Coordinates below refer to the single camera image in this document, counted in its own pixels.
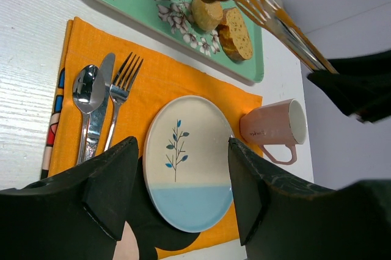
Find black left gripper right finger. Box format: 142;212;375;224
228;138;390;259

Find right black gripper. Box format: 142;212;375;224
307;51;390;123

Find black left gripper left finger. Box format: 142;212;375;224
1;137;139;259

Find metal serving tongs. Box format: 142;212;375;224
234;0;337;74

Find sliced seeded bread loaf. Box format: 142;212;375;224
217;7;254;62

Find pink mug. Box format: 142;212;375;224
239;99;307;165

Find cream and blue plate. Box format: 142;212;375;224
143;95;234;233

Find silver spoon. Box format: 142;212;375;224
72;65;105;165

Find silver fork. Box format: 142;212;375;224
104;52;144;151

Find silver table knife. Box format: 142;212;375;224
82;52;115;162

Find orange cartoon placemat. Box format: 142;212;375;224
43;17;262;259

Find small round yellow bun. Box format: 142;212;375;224
191;0;223;32

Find green floral serving tray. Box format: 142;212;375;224
96;0;264;83

